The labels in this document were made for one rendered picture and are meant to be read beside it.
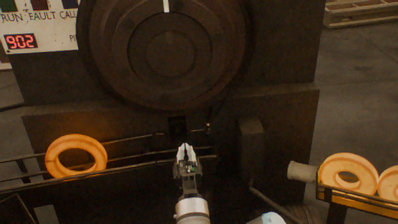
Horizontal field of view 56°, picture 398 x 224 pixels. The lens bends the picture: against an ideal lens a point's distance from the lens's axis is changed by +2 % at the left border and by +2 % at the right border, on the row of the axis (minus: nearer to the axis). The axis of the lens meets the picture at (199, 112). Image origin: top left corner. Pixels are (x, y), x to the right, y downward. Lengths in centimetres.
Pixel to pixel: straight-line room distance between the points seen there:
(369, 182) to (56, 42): 98
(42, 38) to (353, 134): 204
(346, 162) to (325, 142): 138
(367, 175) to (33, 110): 102
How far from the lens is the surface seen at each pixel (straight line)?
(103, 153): 120
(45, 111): 125
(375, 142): 261
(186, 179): 105
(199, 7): 86
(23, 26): 116
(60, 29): 114
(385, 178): 115
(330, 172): 117
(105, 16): 93
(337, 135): 259
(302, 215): 128
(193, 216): 99
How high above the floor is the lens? 147
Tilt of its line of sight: 32 degrees down
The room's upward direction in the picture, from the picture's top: 3 degrees counter-clockwise
